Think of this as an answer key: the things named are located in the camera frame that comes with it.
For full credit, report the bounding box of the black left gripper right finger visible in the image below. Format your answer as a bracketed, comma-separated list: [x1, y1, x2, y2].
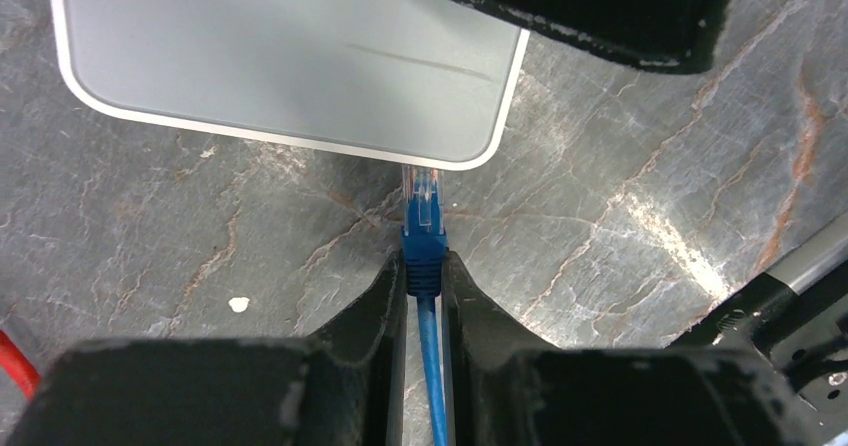
[442, 253, 821, 445]

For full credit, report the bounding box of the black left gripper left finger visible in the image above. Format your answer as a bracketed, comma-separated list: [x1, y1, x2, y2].
[8, 253, 407, 445]

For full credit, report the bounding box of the long blue ethernet cable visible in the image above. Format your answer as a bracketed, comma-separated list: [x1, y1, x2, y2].
[400, 163, 450, 446]

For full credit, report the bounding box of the white network switch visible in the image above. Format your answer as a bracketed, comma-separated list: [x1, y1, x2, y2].
[50, 0, 529, 171]

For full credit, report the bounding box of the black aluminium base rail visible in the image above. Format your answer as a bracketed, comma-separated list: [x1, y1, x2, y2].
[672, 215, 847, 445]

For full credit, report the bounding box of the long red ethernet cable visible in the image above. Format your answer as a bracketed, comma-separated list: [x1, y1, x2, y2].
[0, 328, 42, 401]

